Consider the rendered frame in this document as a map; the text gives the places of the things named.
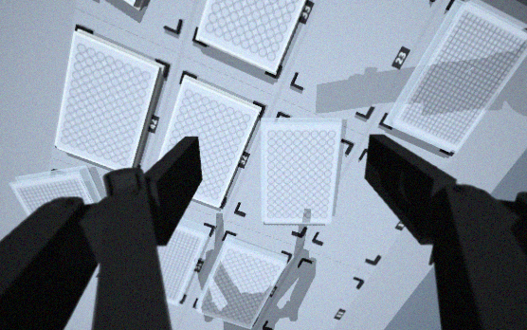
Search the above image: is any grey flat deck plate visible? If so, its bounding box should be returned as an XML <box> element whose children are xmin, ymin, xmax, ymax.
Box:
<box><xmin>0</xmin><ymin>0</ymin><xmax>527</xmax><ymax>330</ymax></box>

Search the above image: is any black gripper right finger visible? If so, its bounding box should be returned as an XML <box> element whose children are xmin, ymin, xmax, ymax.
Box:
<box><xmin>364</xmin><ymin>134</ymin><xmax>527</xmax><ymax>330</ymax></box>

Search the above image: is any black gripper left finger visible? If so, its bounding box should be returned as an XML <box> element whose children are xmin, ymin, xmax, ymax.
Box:
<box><xmin>0</xmin><ymin>137</ymin><xmax>203</xmax><ymax>330</ymax></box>

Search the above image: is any white well plate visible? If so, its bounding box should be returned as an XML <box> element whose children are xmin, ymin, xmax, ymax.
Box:
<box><xmin>55</xmin><ymin>29</ymin><xmax>166</xmax><ymax>170</ymax></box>
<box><xmin>196</xmin><ymin>0</ymin><xmax>307</xmax><ymax>75</ymax></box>
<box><xmin>261</xmin><ymin>118</ymin><xmax>342</xmax><ymax>224</ymax></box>
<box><xmin>158</xmin><ymin>75</ymin><xmax>262</xmax><ymax>208</ymax></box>
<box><xmin>158</xmin><ymin>217</ymin><xmax>211</xmax><ymax>306</ymax></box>
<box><xmin>195</xmin><ymin>234</ymin><xmax>289</xmax><ymax>329</ymax></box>
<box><xmin>383</xmin><ymin>0</ymin><xmax>527</xmax><ymax>154</ymax></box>
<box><xmin>124</xmin><ymin>0</ymin><xmax>145</xmax><ymax>11</ymax></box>
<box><xmin>9</xmin><ymin>165</ymin><xmax>102</xmax><ymax>216</ymax></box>

